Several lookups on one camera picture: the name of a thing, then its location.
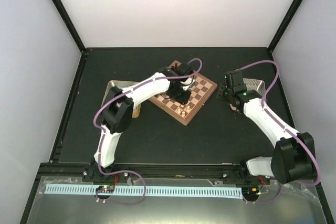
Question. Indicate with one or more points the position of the light blue cable duct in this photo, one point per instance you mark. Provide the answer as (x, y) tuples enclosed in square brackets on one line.
[(149, 191)]

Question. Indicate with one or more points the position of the black aluminium rail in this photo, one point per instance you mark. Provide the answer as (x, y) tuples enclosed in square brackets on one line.
[(229, 174)]

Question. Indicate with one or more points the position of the right frame post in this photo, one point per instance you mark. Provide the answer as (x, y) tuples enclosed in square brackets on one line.
[(294, 6)]

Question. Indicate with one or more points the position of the dark chess pieces group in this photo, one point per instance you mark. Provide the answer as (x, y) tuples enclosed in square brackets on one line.
[(175, 66)]

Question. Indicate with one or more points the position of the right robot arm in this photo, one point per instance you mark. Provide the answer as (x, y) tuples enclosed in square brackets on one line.
[(293, 151)]

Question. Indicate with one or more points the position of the wooden chess board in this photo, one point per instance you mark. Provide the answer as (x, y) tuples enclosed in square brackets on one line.
[(201, 89)]

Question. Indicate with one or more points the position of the left frame post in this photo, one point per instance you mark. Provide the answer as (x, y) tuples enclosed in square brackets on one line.
[(69, 24)]

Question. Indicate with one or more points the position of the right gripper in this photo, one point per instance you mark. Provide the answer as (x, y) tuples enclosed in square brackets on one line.
[(219, 93)]

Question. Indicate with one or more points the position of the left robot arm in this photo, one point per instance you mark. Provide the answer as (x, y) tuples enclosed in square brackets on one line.
[(115, 115)]

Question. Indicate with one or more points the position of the gold metal tin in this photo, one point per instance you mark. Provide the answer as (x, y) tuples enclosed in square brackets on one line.
[(115, 85)]

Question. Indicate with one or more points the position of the frame post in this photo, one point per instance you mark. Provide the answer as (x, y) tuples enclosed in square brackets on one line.
[(294, 6), (69, 24)]

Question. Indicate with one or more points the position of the small circuit board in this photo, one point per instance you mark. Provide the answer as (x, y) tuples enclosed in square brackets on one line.
[(105, 189)]

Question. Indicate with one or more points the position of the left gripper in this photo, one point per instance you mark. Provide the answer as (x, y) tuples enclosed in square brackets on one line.
[(182, 100)]

